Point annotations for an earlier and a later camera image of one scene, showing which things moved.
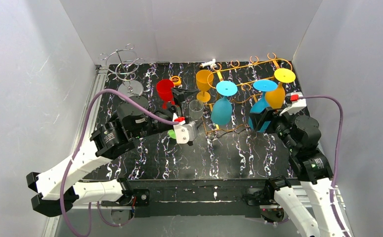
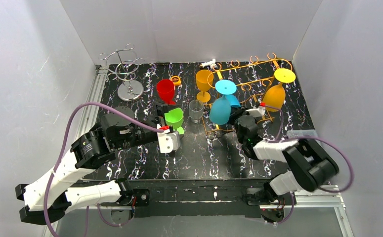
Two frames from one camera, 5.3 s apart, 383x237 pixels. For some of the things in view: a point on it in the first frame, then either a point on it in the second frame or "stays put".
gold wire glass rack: x=237 y=92 stays put
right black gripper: x=273 y=119 -> x=241 y=118
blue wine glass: x=264 y=86 -> x=233 y=100
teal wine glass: x=221 y=112 stays put
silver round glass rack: x=124 y=63 stays put
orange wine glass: x=276 y=98 stays put
